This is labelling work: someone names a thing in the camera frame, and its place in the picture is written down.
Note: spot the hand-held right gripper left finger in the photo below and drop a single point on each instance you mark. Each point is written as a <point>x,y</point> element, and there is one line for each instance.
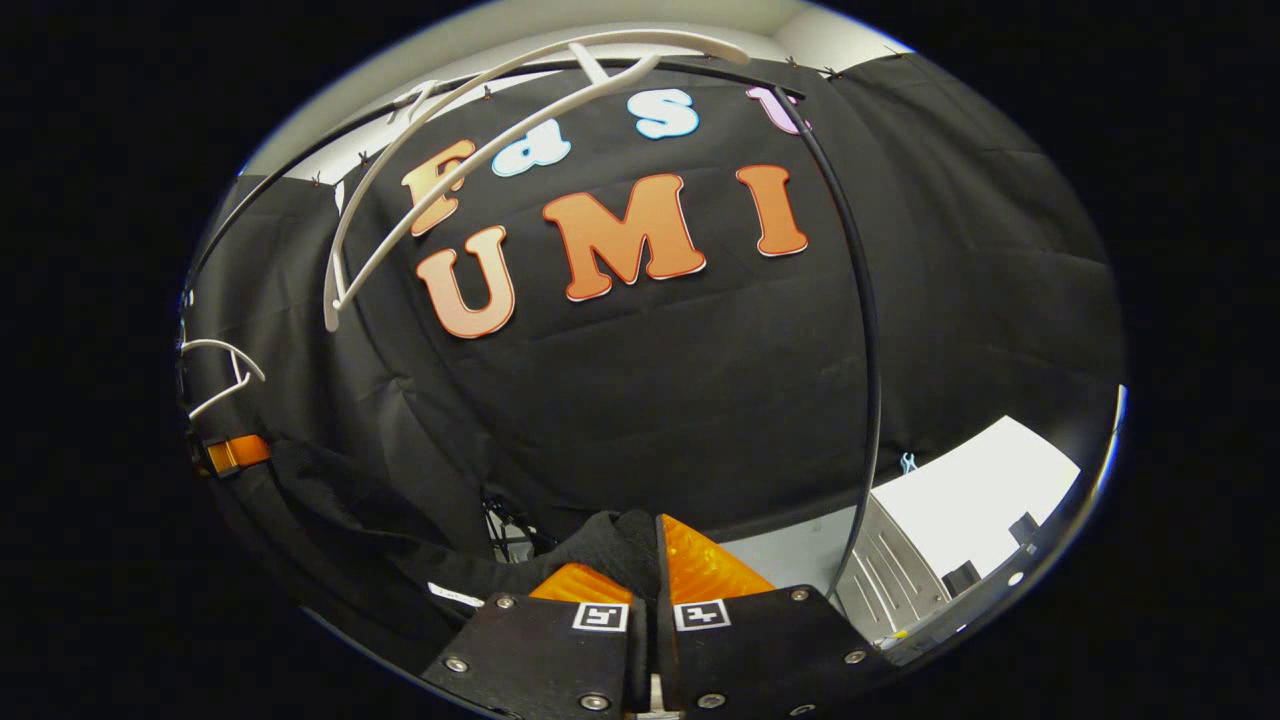
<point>540,650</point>

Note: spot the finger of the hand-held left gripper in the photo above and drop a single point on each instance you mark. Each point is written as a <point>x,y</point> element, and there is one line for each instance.
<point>240,454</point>

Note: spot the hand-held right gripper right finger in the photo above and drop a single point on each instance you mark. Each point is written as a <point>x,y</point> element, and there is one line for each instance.
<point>664,650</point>

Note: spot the black knit jacket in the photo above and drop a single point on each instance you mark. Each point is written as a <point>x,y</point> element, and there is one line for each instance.
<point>600,545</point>

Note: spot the white plastic hanger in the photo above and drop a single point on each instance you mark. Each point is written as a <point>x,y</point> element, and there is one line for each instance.
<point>331,285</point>
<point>222,343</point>

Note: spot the black metal clothes rack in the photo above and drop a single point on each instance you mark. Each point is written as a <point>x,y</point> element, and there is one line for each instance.
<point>872,330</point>

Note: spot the black backdrop cloth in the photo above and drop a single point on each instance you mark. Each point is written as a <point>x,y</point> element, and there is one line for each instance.
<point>700,400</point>

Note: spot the small blue clip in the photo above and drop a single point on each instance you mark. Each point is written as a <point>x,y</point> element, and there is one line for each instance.
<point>907,463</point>

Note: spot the white metal cabinet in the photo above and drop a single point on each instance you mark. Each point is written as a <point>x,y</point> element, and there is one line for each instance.
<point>970,500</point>

